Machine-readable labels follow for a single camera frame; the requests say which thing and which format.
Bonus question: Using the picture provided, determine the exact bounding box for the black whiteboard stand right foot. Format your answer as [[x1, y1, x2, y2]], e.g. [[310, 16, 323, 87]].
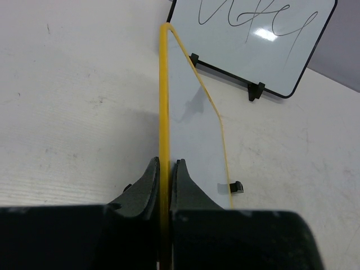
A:
[[247, 83, 265, 102]]

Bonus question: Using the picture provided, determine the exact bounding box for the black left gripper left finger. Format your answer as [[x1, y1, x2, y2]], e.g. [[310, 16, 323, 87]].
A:
[[108, 157, 160, 269]]

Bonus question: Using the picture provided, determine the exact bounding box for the black whiteboard stand foot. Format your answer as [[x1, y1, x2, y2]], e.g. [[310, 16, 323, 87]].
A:
[[247, 83, 265, 102], [190, 53, 199, 67]]

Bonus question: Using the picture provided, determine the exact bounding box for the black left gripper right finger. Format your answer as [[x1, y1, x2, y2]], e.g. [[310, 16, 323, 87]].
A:
[[170, 159, 223, 269]]

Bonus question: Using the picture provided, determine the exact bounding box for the black framed whiteboard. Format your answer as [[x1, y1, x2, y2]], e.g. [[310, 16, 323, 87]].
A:
[[167, 0, 337, 98]]

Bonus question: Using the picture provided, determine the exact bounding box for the black whiteboard stand left foot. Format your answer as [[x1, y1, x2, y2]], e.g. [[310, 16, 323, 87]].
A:
[[190, 53, 199, 67]]

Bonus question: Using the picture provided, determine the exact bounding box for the yellow framed whiteboard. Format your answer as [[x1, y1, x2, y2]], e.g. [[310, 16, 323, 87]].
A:
[[159, 22, 233, 269]]

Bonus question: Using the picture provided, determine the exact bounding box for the metal whiteboard kickstand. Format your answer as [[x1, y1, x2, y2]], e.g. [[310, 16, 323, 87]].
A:
[[123, 181, 244, 195]]

